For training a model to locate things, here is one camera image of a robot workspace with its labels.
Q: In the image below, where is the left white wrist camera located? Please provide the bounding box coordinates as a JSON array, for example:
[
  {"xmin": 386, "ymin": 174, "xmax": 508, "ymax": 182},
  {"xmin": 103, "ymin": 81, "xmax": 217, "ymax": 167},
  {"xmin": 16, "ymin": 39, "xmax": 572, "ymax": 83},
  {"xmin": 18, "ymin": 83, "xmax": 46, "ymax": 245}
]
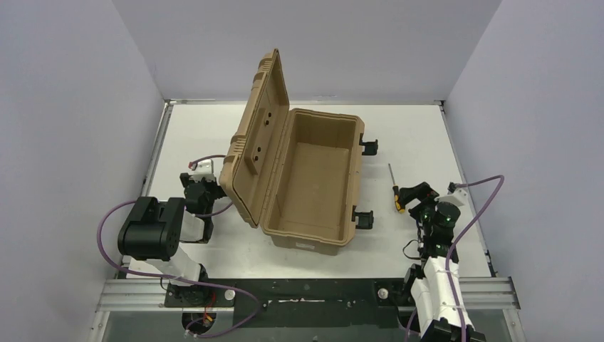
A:
[{"xmin": 189, "ymin": 159, "xmax": 216, "ymax": 182}]

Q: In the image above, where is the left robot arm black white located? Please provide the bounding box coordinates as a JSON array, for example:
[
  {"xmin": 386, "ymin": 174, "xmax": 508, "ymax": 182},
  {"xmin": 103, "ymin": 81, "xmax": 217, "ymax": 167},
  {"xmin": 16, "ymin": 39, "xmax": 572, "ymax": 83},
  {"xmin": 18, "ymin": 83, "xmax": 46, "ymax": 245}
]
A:
[{"xmin": 118, "ymin": 173, "xmax": 225, "ymax": 306}]

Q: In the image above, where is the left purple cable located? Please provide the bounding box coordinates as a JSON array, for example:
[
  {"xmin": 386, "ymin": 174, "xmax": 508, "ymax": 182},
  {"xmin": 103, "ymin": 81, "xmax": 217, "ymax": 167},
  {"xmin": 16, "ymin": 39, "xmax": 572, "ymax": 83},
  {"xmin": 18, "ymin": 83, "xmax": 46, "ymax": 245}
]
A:
[{"xmin": 96, "ymin": 154, "xmax": 261, "ymax": 340}]

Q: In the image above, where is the aluminium front frame rail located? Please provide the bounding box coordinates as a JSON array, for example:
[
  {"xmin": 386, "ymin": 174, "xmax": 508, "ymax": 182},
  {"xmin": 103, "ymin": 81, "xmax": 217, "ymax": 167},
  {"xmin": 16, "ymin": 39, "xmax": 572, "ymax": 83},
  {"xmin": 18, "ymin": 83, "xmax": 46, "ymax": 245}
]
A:
[{"xmin": 96, "ymin": 277, "xmax": 521, "ymax": 313}]

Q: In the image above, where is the purple cable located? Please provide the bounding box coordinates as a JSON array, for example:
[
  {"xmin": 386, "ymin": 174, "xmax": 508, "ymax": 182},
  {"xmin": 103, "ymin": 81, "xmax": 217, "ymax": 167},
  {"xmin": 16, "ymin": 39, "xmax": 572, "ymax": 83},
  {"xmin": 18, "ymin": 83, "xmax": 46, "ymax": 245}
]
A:
[
  {"xmin": 96, "ymin": 154, "xmax": 261, "ymax": 340},
  {"xmin": 405, "ymin": 175, "xmax": 505, "ymax": 342}
]

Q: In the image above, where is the tan hinged bin lid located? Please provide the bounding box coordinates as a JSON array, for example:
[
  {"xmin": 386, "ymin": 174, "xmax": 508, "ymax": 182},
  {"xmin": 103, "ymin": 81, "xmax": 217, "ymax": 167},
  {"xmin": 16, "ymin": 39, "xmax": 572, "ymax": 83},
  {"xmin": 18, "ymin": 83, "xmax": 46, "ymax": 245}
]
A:
[{"xmin": 219, "ymin": 48, "xmax": 290, "ymax": 228}]

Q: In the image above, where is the yellow black handled screwdriver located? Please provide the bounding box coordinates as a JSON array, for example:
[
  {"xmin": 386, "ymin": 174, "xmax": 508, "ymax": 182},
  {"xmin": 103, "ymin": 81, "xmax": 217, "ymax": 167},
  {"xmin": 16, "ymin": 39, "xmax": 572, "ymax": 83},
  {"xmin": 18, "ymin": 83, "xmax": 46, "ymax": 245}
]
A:
[{"xmin": 387, "ymin": 163, "xmax": 405, "ymax": 213}]

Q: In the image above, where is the black lower bin latch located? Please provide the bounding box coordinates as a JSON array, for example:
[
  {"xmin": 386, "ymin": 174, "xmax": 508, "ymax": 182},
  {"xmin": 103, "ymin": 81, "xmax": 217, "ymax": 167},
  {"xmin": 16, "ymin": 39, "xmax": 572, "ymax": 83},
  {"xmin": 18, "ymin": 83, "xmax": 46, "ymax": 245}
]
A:
[{"xmin": 352, "ymin": 205, "xmax": 374, "ymax": 230}]

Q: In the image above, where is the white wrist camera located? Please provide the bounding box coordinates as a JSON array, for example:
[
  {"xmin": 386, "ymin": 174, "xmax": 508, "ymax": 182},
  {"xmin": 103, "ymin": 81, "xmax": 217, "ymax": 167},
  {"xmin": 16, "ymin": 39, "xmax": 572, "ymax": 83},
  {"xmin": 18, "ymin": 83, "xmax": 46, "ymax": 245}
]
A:
[
  {"xmin": 437, "ymin": 182, "xmax": 468, "ymax": 207},
  {"xmin": 189, "ymin": 159, "xmax": 216, "ymax": 182}
]

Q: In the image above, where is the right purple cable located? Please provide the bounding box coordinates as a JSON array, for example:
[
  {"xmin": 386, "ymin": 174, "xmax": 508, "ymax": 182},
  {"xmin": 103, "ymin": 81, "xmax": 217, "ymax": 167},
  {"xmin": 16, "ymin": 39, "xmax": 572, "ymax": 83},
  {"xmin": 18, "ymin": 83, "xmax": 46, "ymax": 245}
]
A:
[{"xmin": 405, "ymin": 175, "xmax": 505, "ymax": 342}]

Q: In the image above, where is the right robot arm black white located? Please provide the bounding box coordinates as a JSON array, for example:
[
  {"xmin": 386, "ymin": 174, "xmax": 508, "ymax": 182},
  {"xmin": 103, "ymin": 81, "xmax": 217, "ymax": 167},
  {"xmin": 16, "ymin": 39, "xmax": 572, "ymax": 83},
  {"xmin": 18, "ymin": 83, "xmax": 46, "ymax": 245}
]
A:
[{"xmin": 392, "ymin": 182, "xmax": 486, "ymax": 341}]

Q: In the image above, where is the black upper bin latch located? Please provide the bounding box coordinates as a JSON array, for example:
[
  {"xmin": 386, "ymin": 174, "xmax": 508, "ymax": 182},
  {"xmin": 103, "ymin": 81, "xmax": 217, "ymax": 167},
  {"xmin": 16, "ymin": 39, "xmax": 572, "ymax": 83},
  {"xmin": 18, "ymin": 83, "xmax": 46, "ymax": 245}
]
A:
[{"xmin": 359, "ymin": 133, "xmax": 379, "ymax": 156}]

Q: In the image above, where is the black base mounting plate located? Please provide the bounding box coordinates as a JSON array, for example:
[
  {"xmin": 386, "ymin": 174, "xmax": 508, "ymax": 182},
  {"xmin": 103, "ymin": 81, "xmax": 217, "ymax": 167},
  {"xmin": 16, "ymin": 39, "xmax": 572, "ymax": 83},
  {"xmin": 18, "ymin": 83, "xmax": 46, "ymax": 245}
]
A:
[{"xmin": 164, "ymin": 279, "xmax": 414, "ymax": 328}]

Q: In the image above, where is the tan plastic storage bin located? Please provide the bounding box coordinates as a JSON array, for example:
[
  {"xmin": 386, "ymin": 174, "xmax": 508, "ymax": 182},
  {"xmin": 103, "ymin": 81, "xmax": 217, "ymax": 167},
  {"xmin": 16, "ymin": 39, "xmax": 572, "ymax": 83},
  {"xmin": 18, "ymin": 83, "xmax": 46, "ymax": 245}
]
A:
[{"xmin": 259, "ymin": 108, "xmax": 365, "ymax": 256}]

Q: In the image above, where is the black bin latch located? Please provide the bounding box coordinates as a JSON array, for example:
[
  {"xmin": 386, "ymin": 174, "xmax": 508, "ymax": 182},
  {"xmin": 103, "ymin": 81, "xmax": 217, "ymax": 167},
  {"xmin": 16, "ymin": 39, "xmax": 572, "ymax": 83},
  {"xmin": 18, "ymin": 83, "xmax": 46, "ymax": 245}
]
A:
[
  {"xmin": 359, "ymin": 133, "xmax": 379, "ymax": 156},
  {"xmin": 352, "ymin": 205, "xmax": 374, "ymax": 230}
]

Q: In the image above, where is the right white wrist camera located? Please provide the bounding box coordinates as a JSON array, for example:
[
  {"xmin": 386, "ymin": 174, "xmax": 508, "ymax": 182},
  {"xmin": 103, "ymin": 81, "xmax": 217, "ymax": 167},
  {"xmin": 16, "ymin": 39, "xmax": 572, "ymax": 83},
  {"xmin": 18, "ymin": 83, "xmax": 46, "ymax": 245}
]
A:
[{"xmin": 437, "ymin": 182, "xmax": 468, "ymax": 207}]

